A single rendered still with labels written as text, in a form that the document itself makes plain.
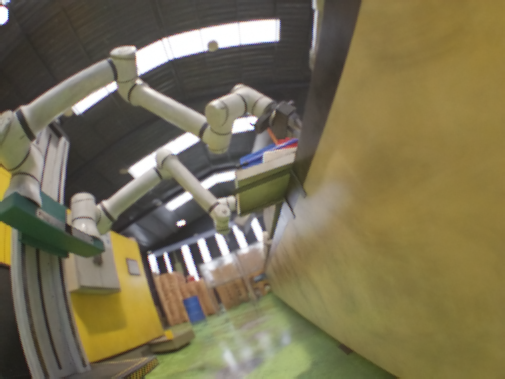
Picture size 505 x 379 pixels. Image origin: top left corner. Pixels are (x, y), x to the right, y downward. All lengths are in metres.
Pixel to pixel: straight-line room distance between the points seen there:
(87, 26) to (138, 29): 2.11
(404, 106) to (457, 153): 0.08
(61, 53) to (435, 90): 9.82
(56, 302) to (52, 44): 9.17
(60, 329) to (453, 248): 1.31
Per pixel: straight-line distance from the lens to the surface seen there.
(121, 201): 1.45
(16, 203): 0.89
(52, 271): 1.26
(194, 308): 7.44
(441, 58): 0.23
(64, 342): 1.22
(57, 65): 9.97
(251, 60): 10.96
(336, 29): 0.32
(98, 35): 9.56
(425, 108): 0.25
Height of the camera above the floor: 0.51
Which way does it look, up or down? 24 degrees up
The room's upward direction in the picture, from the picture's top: 25 degrees counter-clockwise
